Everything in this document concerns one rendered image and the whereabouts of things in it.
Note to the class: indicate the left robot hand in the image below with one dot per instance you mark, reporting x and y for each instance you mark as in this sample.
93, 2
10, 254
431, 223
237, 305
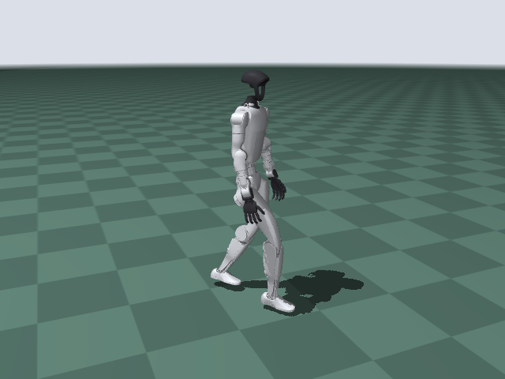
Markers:
277, 186

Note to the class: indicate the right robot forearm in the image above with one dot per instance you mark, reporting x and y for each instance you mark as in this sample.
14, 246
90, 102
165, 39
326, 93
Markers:
242, 173

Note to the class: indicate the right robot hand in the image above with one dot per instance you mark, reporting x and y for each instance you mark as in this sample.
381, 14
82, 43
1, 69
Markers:
251, 207

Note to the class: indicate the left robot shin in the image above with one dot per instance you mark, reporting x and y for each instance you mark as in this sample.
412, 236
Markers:
234, 251

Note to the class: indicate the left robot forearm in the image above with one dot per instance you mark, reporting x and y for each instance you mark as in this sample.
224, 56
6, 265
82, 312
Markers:
267, 161

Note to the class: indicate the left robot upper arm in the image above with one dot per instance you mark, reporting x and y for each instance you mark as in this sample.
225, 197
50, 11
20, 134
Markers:
267, 142

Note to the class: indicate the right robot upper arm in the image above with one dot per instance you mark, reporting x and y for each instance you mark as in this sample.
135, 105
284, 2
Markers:
239, 120

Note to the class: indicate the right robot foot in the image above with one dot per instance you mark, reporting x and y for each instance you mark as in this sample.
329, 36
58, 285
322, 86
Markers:
279, 303

